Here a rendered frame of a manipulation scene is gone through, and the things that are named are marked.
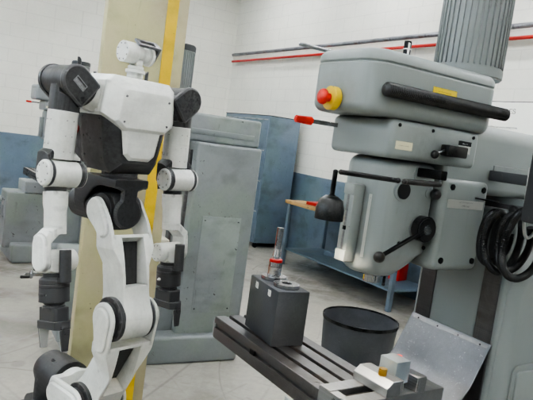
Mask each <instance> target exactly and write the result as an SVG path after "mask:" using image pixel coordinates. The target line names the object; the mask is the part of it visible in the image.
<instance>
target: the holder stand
mask: <svg viewBox="0 0 533 400"><path fill-rule="evenodd" d="M309 294H310V293H309V292H308V291H307V290H305V289H303V288H301V287H300V284H299V283H296V282H293V281H289V280H288V279H287V278H286V276H285V275H281V276H280V277H272V276H269V275H268V274H267V272H263V273H262V274H261V275H251V285H250V290H249V297H248V303H247V314H246V320H245V325H246V326H247V327H248V328H249V329H251V330H252V331H253V332H254V333H255V334H257V335H258V336H259V337H260V338H261V339H263V340H264V341H265V342H266V343H267V344H269V345H270V346H271V347H279V346H302V342H303V336H304V331H305V321H306V315H307V309H308V304H309Z"/></svg>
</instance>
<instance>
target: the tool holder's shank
mask: <svg viewBox="0 0 533 400"><path fill-rule="evenodd" d="M283 233H284V228H282V227H277V233H276V240H275V246H274V252H273V255H272V256H273V259H275V260H280V257H282V254H281V249H282V238H283Z"/></svg>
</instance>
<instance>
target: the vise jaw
mask: <svg viewBox="0 0 533 400"><path fill-rule="evenodd" d="M378 369H379V367H378V366H376V365H374V364H372V363H361V364H359V365H358V366H357V367H356V369H355V370H354V374H353V379H354V380H356V381H358V382H360V383H361V384H363V385H364V386H366V387H368V388H370V389H371V390H373V391H375V392H376V393H378V394H380V395H381V396H383V397H385V398H391V397H395V396H399V395H400V394H402V391H403V386H404V380H402V379H399V378H398V377H396V376H395V375H392V374H390V373H389V372H387V376H386V377H383V376H380V375H379V374H378Z"/></svg>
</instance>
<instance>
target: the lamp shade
mask: <svg viewBox="0 0 533 400"><path fill-rule="evenodd" d="M343 215H344V207H343V201H342V200H341V199H340V198H339V197H337V196H335V195H331V194H328V195H325V196H323V197H321V198H320V199H319V201H318V203H317V204H316V208H315V214H314V217H315V218H317V219H320V220H324V221H334V222H343Z"/></svg>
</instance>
